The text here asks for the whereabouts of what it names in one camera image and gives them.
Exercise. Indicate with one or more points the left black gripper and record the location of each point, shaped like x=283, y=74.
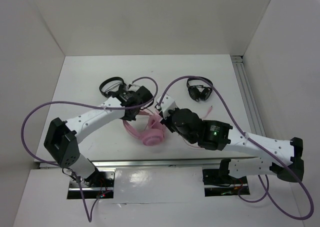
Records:
x=128, y=117

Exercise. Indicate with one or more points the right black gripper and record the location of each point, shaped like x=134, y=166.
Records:
x=166, y=122

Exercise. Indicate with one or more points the pink headphones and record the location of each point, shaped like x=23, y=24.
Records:
x=153, y=133

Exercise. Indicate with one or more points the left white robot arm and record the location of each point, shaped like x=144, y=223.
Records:
x=64, y=136

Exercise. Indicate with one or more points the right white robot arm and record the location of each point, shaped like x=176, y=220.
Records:
x=282, y=158

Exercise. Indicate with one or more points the left black headphones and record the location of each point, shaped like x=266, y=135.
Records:
x=111, y=85

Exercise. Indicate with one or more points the black headphones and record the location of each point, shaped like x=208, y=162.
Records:
x=111, y=85
x=198, y=92

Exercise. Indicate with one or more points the right black headphones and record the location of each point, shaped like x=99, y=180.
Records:
x=198, y=92

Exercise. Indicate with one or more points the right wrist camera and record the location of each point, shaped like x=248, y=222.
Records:
x=164, y=106

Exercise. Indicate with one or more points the aluminium front rail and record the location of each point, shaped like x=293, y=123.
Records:
x=159, y=162

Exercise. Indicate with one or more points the aluminium side rail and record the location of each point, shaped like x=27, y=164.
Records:
x=250, y=104

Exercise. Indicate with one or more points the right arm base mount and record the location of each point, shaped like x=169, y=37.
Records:
x=217, y=186

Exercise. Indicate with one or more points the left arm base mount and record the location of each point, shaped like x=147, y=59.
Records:
x=102, y=187

